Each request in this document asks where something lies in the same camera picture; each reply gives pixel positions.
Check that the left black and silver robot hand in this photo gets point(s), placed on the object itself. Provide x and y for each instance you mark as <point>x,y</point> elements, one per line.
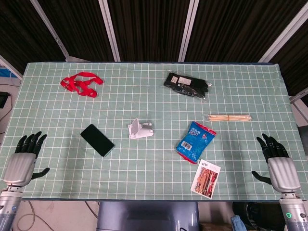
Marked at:
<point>19,168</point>

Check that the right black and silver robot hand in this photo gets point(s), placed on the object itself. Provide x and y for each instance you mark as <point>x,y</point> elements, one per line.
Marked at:
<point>282,170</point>

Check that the black smartphone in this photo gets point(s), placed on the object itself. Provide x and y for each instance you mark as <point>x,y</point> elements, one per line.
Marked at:
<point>97,140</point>

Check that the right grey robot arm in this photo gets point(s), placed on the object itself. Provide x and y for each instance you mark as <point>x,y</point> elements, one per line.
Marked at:
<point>296,214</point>

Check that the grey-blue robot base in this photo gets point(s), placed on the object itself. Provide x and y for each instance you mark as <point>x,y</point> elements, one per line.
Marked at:
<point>149,216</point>

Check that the white folding phone stand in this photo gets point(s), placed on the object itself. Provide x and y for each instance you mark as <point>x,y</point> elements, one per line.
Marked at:
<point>140,132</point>

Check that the black bag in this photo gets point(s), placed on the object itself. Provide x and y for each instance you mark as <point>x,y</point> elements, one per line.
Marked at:
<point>260,214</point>

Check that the blue cloth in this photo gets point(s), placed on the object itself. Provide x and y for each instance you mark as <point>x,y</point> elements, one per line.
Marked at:
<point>238,223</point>

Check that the black box on floor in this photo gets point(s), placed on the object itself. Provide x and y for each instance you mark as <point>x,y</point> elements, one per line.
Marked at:
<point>3,99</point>

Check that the bundle of wooden sticks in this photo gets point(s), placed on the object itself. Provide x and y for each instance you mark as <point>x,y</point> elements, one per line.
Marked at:
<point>228,118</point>

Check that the palace picture postcard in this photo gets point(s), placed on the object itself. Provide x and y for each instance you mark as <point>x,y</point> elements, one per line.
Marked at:
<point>205,180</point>

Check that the blue snack bag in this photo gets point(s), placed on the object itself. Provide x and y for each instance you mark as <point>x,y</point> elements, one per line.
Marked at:
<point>193,144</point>

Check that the black gloves in plastic bag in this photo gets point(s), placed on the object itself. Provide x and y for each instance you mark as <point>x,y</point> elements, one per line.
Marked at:
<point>185,85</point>

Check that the green checked tablecloth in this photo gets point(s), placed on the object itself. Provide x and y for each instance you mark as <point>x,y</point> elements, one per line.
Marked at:
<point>149,101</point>

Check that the white frame post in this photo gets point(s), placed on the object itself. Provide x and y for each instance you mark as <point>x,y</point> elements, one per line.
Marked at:
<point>188,29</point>
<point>109,29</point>
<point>51,31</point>
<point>284,31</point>
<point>299,96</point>
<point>10,66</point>

